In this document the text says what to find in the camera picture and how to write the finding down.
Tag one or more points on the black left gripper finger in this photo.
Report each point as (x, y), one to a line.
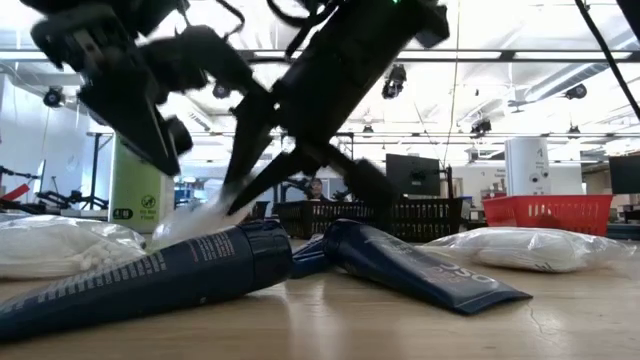
(181, 136)
(135, 130)

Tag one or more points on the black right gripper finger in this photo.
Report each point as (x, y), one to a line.
(280, 172)
(252, 140)

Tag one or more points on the clear plastic vanity kit bag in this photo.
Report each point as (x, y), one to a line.
(195, 222)
(65, 245)
(525, 250)

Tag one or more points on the dark blue toiletry tube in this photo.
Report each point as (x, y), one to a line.
(400, 265)
(150, 280)

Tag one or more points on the background black robot arm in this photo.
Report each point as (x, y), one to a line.
(65, 200)
(292, 189)

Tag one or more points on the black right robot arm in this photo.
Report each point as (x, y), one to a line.
(370, 5)

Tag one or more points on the person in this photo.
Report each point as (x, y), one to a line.
(316, 189)

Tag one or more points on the black ceiling spotlight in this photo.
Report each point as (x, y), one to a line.
(481, 127)
(221, 91)
(394, 82)
(576, 91)
(53, 96)

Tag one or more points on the black metal stand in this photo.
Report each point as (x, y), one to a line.
(95, 170)

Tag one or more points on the green white wipes canister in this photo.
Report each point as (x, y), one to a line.
(135, 195)

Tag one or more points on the black computer monitor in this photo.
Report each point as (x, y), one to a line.
(417, 175)
(625, 175)

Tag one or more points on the small red object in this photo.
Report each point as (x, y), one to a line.
(12, 192)

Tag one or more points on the white round column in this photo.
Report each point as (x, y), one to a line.
(525, 165)

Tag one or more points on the red plastic basket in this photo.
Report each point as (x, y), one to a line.
(550, 212)

